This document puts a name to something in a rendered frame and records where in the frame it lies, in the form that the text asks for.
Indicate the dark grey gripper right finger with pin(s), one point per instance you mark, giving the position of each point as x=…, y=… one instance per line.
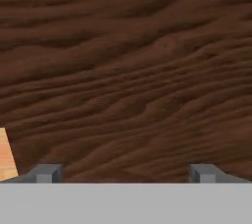
x=202, y=172

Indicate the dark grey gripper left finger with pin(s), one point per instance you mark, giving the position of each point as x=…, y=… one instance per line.
x=49, y=172

